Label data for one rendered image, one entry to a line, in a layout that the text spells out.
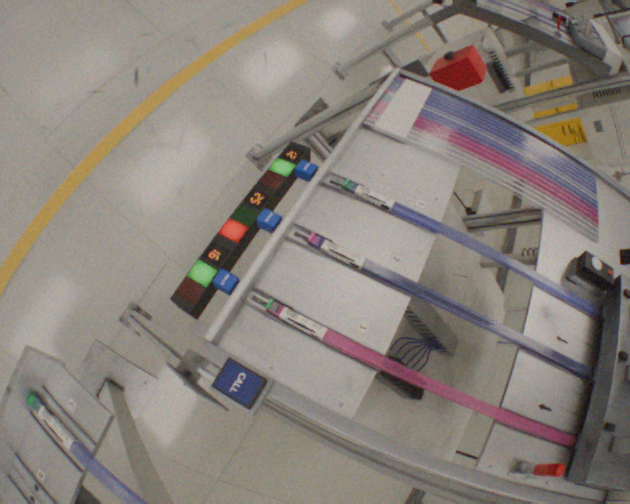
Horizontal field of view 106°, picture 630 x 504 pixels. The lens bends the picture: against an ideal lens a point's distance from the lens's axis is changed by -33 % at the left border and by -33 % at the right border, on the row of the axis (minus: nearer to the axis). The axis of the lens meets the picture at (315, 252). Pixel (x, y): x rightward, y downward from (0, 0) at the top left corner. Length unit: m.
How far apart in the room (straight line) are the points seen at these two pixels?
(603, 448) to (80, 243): 1.29
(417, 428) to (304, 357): 0.60
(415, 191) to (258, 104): 0.99
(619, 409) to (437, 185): 0.47
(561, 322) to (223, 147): 1.16
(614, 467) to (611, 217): 0.51
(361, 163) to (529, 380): 0.43
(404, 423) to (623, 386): 0.57
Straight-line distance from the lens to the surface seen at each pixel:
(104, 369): 1.16
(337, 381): 0.43
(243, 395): 0.39
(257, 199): 0.55
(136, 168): 1.20
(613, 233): 0.80
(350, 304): 0.45
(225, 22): 1.61
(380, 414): 0.83
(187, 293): 0.50
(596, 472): 0.54
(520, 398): 0.51
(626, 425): 0.59
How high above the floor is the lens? 1.14
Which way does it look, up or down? 53 degrees down
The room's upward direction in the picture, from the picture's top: 84 degrees clockwise
